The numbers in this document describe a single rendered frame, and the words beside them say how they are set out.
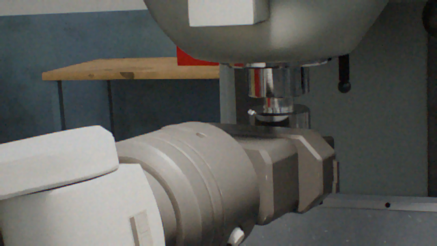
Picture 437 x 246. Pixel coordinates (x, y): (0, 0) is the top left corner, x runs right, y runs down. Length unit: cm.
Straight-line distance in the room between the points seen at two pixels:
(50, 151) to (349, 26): 22
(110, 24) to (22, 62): 77
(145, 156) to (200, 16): 9
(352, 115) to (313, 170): 44
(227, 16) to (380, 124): 53
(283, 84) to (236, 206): 13
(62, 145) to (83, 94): 510
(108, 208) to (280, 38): 17
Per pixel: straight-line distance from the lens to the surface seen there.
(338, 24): 49
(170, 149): 42
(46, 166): 36
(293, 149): 51
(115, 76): 441
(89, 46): 539
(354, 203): 96
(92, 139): 37
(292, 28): 48
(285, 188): 50
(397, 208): 96
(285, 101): 56
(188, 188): 41
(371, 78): 94
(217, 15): 44
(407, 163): 95
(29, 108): 571
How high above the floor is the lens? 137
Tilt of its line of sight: 11 degrees down
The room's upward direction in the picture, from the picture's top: 3 degrees counter-clockwise
